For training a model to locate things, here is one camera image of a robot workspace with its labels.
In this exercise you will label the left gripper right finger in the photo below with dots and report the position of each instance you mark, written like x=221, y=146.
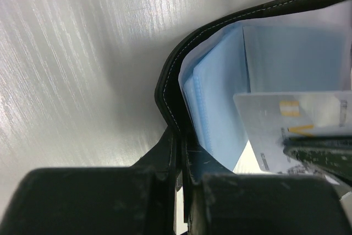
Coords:
x=217, y=201

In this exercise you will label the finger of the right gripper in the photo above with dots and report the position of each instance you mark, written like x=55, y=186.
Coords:
x=330, y=154

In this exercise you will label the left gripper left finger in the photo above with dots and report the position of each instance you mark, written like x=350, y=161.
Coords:
x=99, y=200

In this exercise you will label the white credit card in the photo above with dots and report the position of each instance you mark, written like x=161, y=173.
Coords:
x=271, y=117

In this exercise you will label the black leather card holder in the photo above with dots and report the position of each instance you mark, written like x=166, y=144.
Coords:
x=278, y=46

